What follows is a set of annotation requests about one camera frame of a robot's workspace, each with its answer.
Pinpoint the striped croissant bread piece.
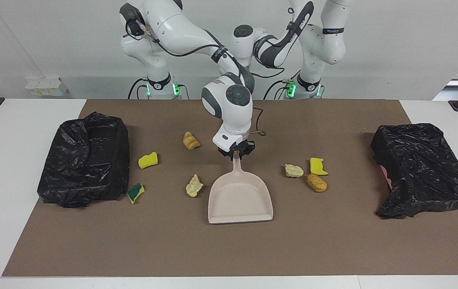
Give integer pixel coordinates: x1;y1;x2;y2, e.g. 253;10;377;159
182;131;201;151

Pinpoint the beige plastic dustpan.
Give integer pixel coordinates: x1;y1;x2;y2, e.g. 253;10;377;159
208;151;274;224

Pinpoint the pale crumbly bread piece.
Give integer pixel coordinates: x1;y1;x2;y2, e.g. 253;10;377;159
185;174;204;198

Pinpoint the striped round bread piece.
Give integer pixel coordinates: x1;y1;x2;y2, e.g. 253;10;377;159
284;163;304;178

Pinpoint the large yellow green sponge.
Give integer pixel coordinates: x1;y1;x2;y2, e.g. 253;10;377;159
310;157;329;176

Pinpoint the brown bread roll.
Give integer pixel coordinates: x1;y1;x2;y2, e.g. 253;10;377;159
306;173;328;193

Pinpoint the yellow sponge piece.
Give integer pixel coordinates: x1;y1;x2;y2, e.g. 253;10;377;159
138;151;159;169

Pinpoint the small yellow green sponge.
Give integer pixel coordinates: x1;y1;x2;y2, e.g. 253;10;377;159
127;183;146;205

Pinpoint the black bag lined bin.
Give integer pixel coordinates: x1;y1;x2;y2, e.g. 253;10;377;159
37;112;130;208

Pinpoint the pink plastic bin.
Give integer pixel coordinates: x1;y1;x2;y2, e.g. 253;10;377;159
381;164;393;190

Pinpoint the black bin bag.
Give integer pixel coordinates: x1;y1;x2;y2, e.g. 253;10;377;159
371;123;458;220

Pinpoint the brown table mat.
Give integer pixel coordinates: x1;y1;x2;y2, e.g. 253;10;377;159
2;99;458;277

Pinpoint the black base power cable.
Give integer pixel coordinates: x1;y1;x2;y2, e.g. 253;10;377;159
128;78;149;100
263;79;292;100

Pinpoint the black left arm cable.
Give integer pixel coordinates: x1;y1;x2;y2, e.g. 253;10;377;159
250;6;308;79

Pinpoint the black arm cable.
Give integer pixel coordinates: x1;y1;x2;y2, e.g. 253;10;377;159
125;16;268;137
250;6;308;79

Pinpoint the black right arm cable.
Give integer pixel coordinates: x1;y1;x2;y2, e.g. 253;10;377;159
125;16;268;137

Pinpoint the white wall socket box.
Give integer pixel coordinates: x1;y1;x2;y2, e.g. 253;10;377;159
25;77;68;97

